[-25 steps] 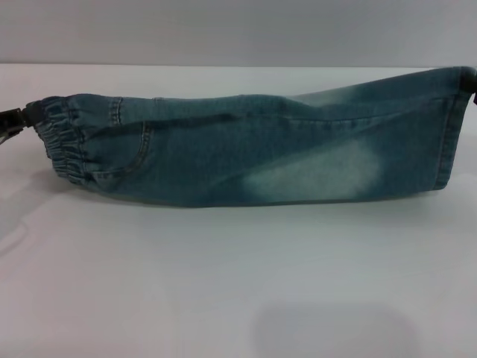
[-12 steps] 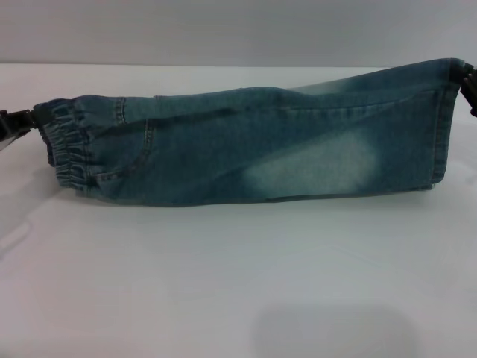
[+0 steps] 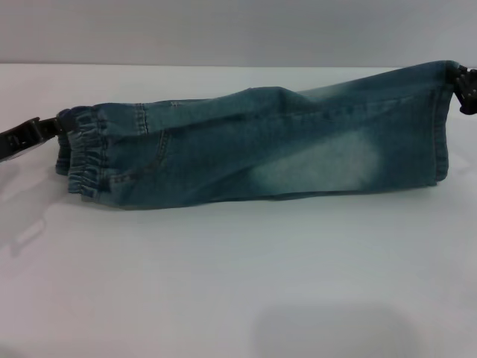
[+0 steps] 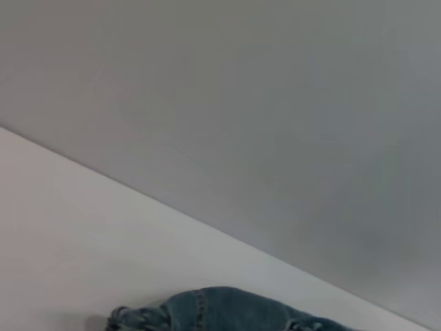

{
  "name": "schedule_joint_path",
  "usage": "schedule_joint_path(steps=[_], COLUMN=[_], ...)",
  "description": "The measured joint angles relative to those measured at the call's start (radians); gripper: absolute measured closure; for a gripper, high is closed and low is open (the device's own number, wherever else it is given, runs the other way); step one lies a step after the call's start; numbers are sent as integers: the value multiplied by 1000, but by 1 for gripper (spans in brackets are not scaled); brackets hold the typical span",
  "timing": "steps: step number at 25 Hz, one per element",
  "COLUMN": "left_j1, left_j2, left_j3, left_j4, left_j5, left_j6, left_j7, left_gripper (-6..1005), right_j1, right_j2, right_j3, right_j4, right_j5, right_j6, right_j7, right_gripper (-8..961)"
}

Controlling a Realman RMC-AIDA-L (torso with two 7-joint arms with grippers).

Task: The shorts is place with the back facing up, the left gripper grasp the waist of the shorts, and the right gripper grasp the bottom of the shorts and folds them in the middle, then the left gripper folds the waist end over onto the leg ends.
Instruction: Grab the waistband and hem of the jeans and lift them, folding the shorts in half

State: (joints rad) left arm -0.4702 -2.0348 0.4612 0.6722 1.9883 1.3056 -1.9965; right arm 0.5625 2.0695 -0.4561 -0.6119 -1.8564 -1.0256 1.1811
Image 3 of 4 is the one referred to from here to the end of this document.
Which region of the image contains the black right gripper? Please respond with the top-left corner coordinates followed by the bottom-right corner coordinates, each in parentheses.
top-left (446, 65), bottom-right (477, 116)

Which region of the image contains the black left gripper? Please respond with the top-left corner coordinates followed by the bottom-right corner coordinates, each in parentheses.
top-left (0, 116), bottom-right (76, 163)

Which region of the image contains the blue denim shorts cartoon print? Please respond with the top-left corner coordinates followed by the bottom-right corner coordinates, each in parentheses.
top-left (55, 59), bottom-right (461, 212)

